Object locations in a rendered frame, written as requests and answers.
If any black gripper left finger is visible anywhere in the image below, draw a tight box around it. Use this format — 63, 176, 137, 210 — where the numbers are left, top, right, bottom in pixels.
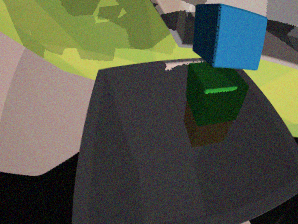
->
0, 152, 80, 224

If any blue cube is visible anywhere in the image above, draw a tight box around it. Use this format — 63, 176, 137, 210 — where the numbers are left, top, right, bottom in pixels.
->
193, 3, 267, 71

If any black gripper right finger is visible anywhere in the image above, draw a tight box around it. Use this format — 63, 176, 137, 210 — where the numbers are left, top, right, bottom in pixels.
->
250, 193, 298, 224

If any white square cup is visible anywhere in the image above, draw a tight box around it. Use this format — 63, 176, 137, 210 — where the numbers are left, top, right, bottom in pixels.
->
72, 57, 298, 224

